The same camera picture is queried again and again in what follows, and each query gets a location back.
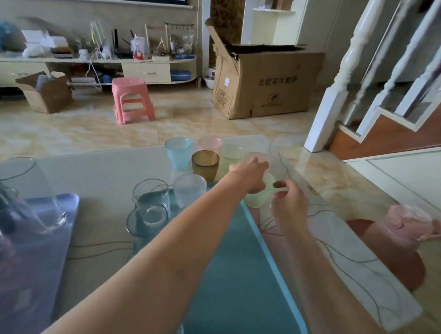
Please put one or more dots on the person's left hand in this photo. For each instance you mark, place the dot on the person's left hand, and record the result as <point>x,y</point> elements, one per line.
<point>251,172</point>

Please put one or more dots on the person's right hand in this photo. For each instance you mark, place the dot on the person's right hand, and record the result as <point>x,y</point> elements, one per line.
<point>291,209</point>

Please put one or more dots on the person's left fingers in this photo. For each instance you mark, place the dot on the person's left fingers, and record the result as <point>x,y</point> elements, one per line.
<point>261,175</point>

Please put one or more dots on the person's right thumb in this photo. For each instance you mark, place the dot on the person's right thumb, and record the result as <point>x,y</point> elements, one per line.
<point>280,184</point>

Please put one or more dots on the yellow-green plastic cup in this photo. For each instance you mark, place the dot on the yellow-green plastic cup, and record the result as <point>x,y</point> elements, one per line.
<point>257,199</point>

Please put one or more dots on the person's left forearm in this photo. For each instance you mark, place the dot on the person's left forearm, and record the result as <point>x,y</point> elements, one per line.
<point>168,266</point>

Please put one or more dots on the person's right forearm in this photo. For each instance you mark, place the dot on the person's right forearm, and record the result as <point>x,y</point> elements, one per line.
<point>332,297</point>

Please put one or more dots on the pink plastic cup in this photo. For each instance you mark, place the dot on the pink plastic cup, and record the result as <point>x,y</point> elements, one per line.
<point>260,156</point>
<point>210,143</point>

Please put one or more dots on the pale green plastic cup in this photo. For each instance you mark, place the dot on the pale green plastic cup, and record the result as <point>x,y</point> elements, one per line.
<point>230,154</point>

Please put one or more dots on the amber brown plastic cup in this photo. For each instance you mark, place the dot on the amber brown plastic cup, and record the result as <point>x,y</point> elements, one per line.
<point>204,167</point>

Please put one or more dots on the clear textured glass tumbler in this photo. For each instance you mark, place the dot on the clear textured glass tumbler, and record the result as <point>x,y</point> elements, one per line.
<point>188,191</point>

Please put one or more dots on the blue plastic cup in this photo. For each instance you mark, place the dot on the blue plastic cup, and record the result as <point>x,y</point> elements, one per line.
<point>177,154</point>

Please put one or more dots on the large open cardboard box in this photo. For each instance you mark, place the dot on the large open cardboard box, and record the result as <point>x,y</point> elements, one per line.
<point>267,85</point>

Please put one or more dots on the white bowl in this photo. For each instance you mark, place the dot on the white bowl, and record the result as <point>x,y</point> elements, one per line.
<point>209,83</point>

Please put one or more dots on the teal plastic tray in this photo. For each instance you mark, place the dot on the teal plastic tray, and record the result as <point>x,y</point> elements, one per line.
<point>242,287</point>

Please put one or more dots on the clear glass mug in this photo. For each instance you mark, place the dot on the clear glass mug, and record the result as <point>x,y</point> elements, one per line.
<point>145,222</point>
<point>151,196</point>

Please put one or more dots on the blue storage box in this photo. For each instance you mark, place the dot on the blue storage box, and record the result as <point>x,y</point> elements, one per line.
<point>180,75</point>

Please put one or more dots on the round red-brown stool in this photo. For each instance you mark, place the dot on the round red-brown stool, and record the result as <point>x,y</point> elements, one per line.
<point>395,256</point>

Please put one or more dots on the wooden staircase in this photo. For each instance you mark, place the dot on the wooden staircase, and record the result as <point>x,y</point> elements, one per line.
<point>404,129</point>

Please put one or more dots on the pink plush bag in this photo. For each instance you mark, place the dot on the pink plush bag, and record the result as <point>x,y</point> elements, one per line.
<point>412,223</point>

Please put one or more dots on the pink plastic stool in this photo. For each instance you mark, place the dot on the pink plastic stool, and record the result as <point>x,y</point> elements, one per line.
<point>133,100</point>

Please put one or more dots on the white stair railing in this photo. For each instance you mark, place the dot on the white stair railing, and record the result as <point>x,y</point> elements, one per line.
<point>413,54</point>

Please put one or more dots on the cream media cabinet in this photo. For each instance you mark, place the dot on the cream media cabinet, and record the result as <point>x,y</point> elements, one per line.
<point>99,70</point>

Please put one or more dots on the small open cardboard box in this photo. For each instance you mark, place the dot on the small open cardboard box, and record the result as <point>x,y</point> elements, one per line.
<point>46,92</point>

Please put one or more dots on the large clear glass pitcher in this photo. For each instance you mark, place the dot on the large clear glass pitcher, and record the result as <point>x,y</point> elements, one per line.
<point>26,193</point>

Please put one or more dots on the white flat box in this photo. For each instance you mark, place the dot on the white flat box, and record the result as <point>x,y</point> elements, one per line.
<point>43,37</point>

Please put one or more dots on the lavender blue plastic tray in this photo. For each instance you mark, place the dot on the lavender blue plastic tray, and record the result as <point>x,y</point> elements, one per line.
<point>16,282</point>

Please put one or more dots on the blue plastic bag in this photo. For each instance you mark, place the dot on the blue plastic bag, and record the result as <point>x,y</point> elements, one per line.
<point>0,34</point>

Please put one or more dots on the white newel post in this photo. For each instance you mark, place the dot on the white newel post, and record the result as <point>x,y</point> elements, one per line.
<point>343,79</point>

